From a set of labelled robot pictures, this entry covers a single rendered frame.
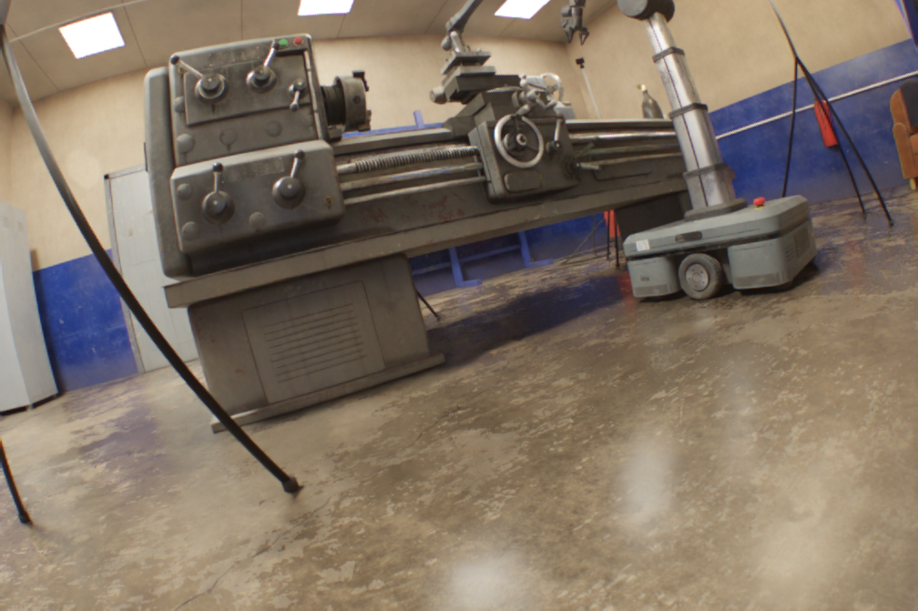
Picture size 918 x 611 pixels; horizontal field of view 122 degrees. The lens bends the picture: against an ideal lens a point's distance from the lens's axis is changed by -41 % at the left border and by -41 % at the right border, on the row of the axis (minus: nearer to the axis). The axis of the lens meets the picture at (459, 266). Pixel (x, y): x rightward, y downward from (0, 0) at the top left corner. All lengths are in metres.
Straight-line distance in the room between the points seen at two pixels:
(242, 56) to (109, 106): 4.03
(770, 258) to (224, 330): 1.66
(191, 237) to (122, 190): 3.82
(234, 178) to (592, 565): 1.26
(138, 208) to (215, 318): 3.68
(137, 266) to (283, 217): 3.69
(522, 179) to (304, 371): 1.00
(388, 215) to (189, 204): 0.69
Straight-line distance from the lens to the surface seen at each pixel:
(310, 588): 0.57
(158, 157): 1.56
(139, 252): 4.90
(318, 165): 1.36
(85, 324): 5.16
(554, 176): 1.71
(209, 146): 1.53
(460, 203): 1.66
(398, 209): 1.56
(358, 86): 1.81
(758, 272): 1.42
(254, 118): 1.55
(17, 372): 4.37
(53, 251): 5.39
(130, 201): 5.04
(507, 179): 1.56
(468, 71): 1.76
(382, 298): 1.43
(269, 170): 1.35
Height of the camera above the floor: 0.33
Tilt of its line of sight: 1 degrees down
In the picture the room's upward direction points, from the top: 14 degrees counter-clockwise
